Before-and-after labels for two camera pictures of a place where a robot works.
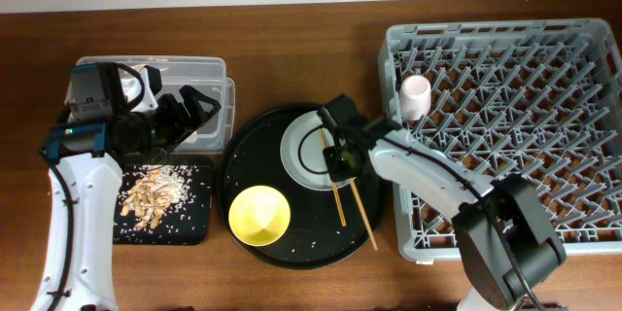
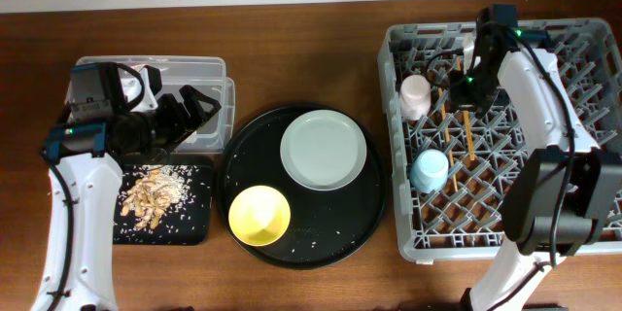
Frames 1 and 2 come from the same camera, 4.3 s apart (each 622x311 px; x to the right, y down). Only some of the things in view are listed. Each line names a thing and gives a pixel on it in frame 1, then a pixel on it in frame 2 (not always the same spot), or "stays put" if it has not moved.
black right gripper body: [337, 120] to [466, 105]
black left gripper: [171, 120] stays put
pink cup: [415, 95] stays put
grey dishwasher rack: [541, 98] stays put
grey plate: [302, 155] stays put
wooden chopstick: [335, 187] to [466, 120]
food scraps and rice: [155, 190] stays put
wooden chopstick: [356, 189] to [447, 139]
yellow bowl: [259, 216] stays put
